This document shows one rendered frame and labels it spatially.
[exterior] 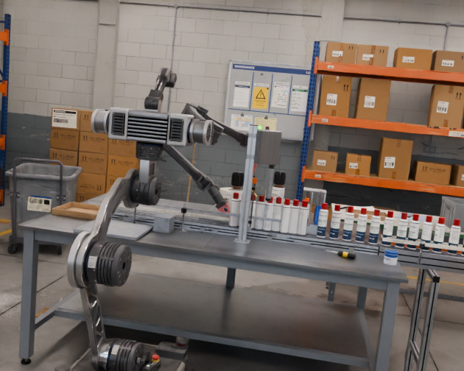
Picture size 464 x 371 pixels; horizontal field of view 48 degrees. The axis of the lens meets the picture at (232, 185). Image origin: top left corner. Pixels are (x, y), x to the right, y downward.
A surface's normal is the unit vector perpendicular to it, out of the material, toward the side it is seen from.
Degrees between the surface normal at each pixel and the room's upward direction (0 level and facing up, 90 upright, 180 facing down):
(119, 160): 89
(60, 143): 91
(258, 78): 90
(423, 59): 90
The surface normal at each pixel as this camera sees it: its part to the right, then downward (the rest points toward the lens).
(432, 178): -0.19, 0.14
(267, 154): 0.71, 0.17
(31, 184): 0.15, 0.22
